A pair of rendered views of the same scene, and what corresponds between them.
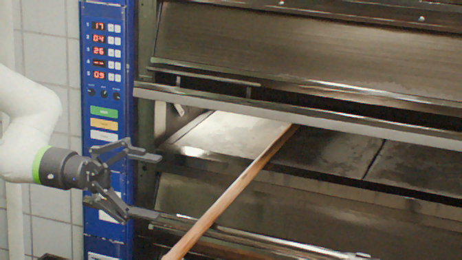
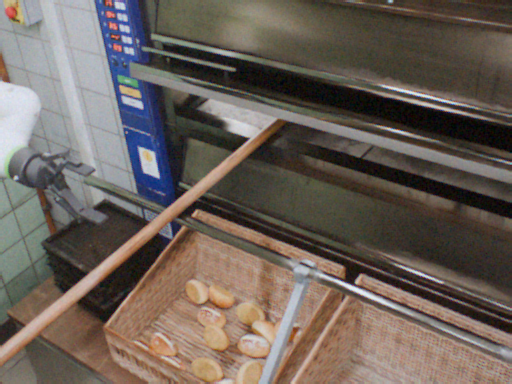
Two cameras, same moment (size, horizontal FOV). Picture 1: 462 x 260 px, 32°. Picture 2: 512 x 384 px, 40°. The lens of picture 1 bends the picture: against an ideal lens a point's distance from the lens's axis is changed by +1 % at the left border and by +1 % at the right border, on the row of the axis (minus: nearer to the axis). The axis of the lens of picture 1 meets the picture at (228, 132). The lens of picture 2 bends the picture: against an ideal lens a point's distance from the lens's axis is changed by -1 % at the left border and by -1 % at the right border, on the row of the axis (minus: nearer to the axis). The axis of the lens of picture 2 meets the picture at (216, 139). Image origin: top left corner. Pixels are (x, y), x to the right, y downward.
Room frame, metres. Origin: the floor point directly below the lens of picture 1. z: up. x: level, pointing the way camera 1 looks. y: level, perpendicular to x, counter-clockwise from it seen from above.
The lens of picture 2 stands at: (0.46, -0.62, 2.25)
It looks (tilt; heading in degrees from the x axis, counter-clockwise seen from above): 32 degrees down; 23
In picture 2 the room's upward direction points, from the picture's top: 8 degrees counter-clockwise
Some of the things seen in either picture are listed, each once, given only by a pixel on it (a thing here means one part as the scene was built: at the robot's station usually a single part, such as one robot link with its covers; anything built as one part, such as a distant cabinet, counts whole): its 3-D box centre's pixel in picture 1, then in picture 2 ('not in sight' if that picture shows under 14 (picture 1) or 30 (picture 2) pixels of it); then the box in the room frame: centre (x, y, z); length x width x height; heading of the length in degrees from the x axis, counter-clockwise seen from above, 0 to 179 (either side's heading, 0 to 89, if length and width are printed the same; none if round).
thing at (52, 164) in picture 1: (62, 168); (32, 167); (1.65, 0.37, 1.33); 0.12 x 0.06 x 0.09; 160
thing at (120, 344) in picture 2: not in sight; (224, 316); (1.82, 0.00, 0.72); 0.56 x 0.49 x 0.28; 70
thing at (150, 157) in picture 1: (144, 157); (80, 168); (1.57, 0.18, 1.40); 0.07 x 0.03 x 0.01; 70
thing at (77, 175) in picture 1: (90, 175); (50, 176); (1.62, 0.30, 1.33); 0.09 x 0.07 x 0.08; 70
